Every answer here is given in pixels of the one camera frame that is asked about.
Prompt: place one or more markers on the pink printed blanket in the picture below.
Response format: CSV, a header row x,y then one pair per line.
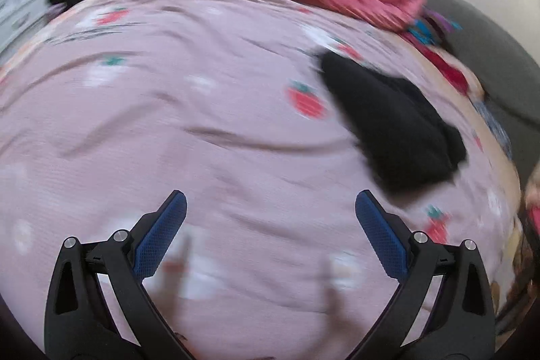
x,y
190,132

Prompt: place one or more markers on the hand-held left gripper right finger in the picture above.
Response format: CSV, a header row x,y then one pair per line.
x,y
379,235

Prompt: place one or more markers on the grey quilted headboard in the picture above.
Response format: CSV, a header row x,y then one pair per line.
x,y
485,39

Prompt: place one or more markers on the blue patterned cloth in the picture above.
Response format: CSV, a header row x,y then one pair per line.
x,y
493,119

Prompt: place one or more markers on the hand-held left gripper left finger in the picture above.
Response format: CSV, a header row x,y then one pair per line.
x,y
160,235

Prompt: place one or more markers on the black sweater with orange cuffs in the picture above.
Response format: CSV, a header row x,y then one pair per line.
x,y
392,124

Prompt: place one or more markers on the white drawer cabinet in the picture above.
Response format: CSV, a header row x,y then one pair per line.
x,y
21,1

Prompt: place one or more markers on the red patterned cloth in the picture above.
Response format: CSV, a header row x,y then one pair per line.
x,y
451,75

